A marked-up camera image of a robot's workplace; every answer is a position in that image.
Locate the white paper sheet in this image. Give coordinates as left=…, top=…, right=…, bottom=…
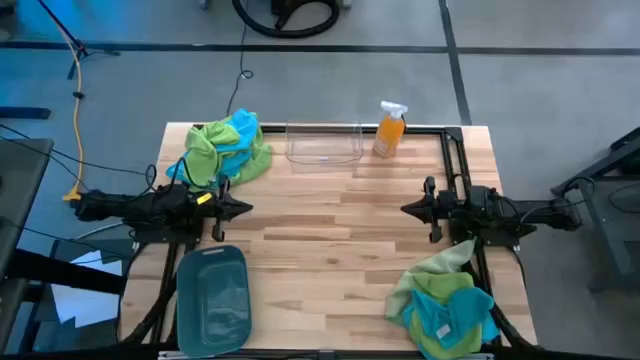
left=49, top=249, right=124, bottom=329

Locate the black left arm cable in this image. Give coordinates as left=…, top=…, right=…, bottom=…
left=143, top=156, right=211, bottom=194

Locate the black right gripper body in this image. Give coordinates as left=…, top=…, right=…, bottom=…
left=423, top=175, right=469, bottom=245

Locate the black support beam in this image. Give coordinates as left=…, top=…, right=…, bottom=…
left=0, top=247, right=126, bottom=296

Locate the clear plastic basket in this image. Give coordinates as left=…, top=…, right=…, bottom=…
left=284, top=119, right=365, bottom=166

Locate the dark flat bar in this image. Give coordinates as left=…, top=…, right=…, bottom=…
left=0, top=106, right=52, bottom=120

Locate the grey side table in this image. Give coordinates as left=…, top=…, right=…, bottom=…
left=0, top=137, right=55, bottom=351

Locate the grey cable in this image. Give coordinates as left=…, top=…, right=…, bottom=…
left=74, top=221, right=126, bottom=241

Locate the black tripod stand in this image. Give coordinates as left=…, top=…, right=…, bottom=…
left=37, top=0, right=121, bottom=81

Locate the black vacuum hose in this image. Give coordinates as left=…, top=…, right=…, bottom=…
left=231, top=0, right=341, bottom=40

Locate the yellow extension cord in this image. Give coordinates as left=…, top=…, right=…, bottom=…
left=49, top=19, right=85, bottom=204

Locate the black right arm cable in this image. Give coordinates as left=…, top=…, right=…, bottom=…
left=559, top=174, right=597, bottom=207

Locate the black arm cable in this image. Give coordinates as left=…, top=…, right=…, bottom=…
left=143, top=156, right=211, bottom=194
left=559, top=174, right=597, bottom=207

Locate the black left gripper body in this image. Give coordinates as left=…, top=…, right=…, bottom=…
left=187, top=177, right=229, bottom=242

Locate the thin black floor cable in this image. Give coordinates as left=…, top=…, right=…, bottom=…
left=225, top=0, right=254, bottom=119

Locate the black aluminium table frame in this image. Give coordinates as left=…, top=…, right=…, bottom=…
left=117, top=123, right=539, bottom=360

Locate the black metal stand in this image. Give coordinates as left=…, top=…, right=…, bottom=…
left=549, top=127, right=640, bottom=294

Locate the orange spray bottle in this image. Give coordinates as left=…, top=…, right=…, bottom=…
left=372, top=100, right=409, bottom=159

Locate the teal plastic basket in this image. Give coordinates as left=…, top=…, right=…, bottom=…
left=175, top=244, right=253, bottom=359

